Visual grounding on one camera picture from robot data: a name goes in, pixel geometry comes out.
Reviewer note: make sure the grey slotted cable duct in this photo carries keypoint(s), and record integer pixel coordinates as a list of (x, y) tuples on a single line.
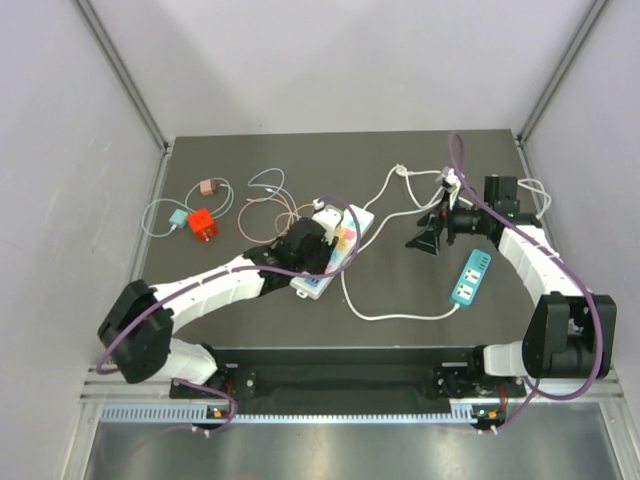
[(458, 413)]

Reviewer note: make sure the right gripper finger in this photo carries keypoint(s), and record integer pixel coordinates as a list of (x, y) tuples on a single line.
[(435, 218), (427, 241)]

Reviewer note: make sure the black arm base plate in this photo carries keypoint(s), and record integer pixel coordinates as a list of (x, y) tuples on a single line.
[(434, 372)]

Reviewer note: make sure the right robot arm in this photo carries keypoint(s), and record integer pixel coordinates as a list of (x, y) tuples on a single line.
[(571, 332)]

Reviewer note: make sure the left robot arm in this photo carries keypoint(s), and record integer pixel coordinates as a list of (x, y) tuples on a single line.
[(139, 330)]

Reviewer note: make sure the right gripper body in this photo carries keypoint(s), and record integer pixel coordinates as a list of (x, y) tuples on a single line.
[(460, 221)]

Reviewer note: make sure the mint charger plug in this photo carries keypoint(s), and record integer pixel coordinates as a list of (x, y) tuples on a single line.
[(178, 219)]

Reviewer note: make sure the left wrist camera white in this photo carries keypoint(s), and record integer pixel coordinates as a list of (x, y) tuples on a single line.
[(328, 216)]

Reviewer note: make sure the red cube plug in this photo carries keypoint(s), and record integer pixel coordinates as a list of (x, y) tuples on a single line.
[(202, 225)]

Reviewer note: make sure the pink charger plug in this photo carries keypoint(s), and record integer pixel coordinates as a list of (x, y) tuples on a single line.
[(209, 187)]

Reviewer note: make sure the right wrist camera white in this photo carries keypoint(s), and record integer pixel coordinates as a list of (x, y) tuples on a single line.
[(450, 182)]

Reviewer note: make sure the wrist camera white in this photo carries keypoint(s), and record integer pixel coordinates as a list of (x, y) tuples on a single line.
[(450, 182), (328, 216)]

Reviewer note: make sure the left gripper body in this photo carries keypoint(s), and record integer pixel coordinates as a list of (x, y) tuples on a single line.
[(318, 262)]

